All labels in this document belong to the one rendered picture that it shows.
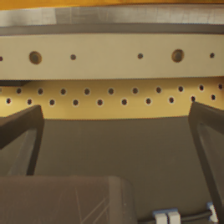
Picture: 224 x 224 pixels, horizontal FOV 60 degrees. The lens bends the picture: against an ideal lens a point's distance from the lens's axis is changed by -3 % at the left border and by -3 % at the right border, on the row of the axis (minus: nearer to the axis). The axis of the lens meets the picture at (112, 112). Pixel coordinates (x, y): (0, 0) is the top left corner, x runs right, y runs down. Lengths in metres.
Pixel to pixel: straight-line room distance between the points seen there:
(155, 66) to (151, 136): 0.10
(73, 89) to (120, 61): 0.09
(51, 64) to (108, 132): 0.11
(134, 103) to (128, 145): 0.06
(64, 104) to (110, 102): 0.06
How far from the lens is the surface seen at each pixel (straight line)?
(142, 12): 0.26
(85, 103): 0.27
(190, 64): 0.24
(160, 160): 0.28
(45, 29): 0.29
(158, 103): 0.27
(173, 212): 0.30
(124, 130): 0.27
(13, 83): 0.27
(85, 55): 0.22
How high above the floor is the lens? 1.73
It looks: 25 degrees down
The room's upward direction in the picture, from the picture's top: 1 degrees counter-clockwise
